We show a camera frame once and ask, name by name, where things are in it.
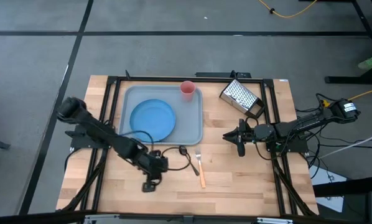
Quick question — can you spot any black metal floor stand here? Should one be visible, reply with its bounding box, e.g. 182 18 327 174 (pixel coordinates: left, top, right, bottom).
299 0 372 85

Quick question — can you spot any metal box grater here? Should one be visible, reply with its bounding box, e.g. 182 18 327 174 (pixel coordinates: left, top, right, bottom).
219 78 266 119

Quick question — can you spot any black overhead rig crossbeam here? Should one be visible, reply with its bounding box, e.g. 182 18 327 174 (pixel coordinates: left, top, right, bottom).
0 210 372 224

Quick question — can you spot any black aluminium table frame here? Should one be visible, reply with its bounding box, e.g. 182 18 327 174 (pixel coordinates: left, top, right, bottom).
61 70 319 218

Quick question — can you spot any pink plastic cup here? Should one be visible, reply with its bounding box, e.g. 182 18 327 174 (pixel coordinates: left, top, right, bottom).
180 80 197 102

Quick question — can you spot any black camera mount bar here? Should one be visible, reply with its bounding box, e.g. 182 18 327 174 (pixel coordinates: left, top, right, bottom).
195 70 252 79

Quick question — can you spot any white paper sheet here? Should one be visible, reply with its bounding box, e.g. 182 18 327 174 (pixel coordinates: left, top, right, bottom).
309 164 348 213

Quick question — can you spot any white cable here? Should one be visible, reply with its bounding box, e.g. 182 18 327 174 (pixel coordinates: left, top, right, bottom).
319 129 372 160

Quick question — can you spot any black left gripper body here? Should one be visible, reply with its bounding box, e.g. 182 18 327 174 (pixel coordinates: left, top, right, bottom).
139 150 170 182

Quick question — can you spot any green cloth item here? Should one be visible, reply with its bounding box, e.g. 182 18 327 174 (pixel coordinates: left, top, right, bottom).
358 53 372 71

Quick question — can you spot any yellow extension cable with plug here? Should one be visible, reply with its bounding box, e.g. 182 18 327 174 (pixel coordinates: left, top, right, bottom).
320 84 372 108

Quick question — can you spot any black spoon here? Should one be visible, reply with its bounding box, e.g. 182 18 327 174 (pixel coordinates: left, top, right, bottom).
179 145 200 177

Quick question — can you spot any black bar beside table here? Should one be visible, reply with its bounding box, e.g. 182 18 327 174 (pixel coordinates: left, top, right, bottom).
312 175 372 198

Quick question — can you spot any yellow floor cable with clip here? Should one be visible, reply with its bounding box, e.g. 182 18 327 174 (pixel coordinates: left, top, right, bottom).
257 0 318 19

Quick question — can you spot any grey plastic tray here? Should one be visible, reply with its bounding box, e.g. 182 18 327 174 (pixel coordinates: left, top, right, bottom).
118 85 204 146

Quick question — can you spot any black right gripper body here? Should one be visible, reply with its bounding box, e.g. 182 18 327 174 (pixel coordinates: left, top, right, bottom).
236 118 258 157

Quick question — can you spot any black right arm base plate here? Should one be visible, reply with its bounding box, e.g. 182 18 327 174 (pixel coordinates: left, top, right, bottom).
264 136 309 154

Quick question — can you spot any blue round plate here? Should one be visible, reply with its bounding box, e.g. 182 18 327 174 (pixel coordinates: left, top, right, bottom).
129 98 177 143

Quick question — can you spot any fork with orange handle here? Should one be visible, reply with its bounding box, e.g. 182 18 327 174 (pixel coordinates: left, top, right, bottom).
194 147 207 189

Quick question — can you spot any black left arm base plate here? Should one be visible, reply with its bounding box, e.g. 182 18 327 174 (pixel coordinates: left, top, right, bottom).
64 123 113 150

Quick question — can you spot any black floor cable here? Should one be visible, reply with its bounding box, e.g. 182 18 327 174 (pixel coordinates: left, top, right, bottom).
294 107 372 150

